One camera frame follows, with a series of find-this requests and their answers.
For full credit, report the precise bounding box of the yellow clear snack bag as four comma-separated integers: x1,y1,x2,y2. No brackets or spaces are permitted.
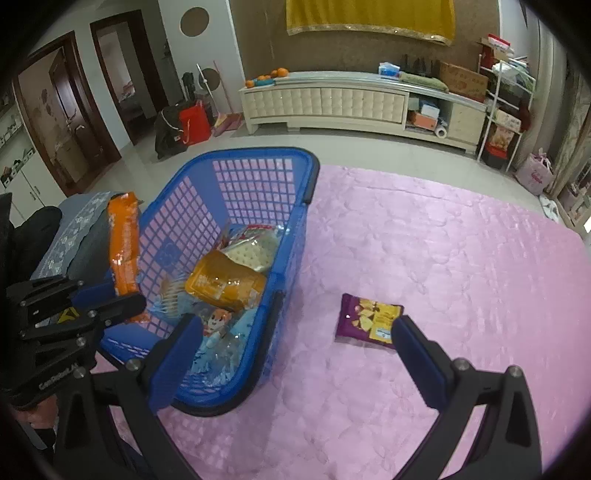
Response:
184,250,266,311

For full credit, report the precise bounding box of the orange long snack bag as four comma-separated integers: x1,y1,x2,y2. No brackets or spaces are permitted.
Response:
107,192,140,296

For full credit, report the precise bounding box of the light blue egg snack bag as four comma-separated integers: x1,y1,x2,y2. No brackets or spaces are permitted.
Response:
148,276,256,387

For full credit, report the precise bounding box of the clear cracker pack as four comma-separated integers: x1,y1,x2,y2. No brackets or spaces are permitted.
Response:
221,224,284,274

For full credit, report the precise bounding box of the purple snack bag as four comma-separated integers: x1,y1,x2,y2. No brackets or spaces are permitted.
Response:
335,294,405,348

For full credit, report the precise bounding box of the grey queen cushion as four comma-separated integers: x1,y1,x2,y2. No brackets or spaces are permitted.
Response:
31,191,116,285

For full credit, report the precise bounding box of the blue plastic basket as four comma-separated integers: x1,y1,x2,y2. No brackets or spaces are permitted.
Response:
99,147,320,417

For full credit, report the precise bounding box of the black bag on floor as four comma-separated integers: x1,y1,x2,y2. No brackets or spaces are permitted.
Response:
154,105,187,160

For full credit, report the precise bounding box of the red shopping bag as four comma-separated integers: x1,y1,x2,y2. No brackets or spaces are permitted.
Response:
179,100,211,146

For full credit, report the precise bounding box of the pink quilted table cover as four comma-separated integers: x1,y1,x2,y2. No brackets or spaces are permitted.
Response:
159,166,590,479

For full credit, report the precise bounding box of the dark wooden door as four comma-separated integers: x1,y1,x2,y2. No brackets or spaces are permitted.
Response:
12,32,120,196

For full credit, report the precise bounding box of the pink tote bag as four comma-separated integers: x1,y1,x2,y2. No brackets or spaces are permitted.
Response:
515,149,554,196

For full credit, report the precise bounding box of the cream TV cabinet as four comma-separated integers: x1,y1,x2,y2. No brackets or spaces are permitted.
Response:
239,71,486,154

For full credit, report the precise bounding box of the blue tissue box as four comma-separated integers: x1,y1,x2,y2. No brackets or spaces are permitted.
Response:
378,62,401,78

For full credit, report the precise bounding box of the white metal shelf rack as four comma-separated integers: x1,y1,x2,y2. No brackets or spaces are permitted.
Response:
477,34,536,172

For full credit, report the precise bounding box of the cardboard box on cabinet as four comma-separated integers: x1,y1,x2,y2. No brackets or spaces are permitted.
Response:
439,62,489,102

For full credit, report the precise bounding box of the yellow wall cloth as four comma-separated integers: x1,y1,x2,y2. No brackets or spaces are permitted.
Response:
286,0,456,46

